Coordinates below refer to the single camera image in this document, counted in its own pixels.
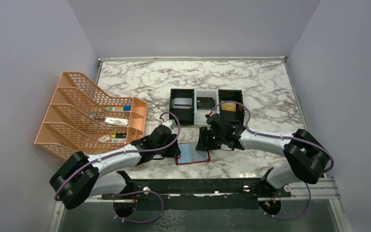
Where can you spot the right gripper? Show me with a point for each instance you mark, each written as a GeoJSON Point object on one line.
{"type": "Point", "coordinates": [205, 139]}

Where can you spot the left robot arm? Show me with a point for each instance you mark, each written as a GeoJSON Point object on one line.
{"type": "Point", "coordinates": [82, 176]}

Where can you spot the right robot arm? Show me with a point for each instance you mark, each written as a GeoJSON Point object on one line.
{"type": "Point", "coordinates": [307, 159]}

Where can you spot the silver card in bin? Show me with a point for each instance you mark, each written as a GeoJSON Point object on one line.
{"type": "Point", "coordinates": [182, 103]}

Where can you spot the orange plastic file organizer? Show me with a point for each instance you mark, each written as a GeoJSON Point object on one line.
{"type": "Point", "coordinates": [74, 120]}

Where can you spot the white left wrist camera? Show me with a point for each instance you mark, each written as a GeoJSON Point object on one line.
{"type": "Point", "coordinates": [171, 124]}

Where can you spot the black card in bin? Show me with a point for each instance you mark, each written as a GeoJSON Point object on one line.
{"type": "Point", "coordinates": [205, 103]}

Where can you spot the black mounting rail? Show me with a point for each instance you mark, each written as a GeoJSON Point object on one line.
{"type": "Point", "coordinates": [194, 194]}

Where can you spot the red card holder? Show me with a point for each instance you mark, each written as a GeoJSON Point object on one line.
{"type": "Point", "coordinates": [190, 154]}

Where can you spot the right black bin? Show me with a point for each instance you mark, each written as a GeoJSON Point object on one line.
{"type": "Point", "coordinates": [234, 118]}

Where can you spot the black bin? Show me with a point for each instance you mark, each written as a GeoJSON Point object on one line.
{"type": "Point", "coordinates": [185, 116]}
{"type": "Point", "coordinates": [234, 118]}

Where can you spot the silver foil packet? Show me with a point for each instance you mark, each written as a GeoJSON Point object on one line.
{"type": "Point", "coordinates": [116, 121]}

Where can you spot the gold card in bin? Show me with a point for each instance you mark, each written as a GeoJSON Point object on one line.
{"type": "Point", "coordinates": [229, 106]}

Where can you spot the yellow black marker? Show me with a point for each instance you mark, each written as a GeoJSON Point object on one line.
{"type": "Point", "coordinates": [118, 135]}

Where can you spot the left black bin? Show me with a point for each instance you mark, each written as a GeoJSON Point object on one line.
{"type": "Point", "coordinates": [185, 116]}

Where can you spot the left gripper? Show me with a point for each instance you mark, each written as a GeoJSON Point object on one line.
{"type": "Point", "coordinates": [173, 146]}

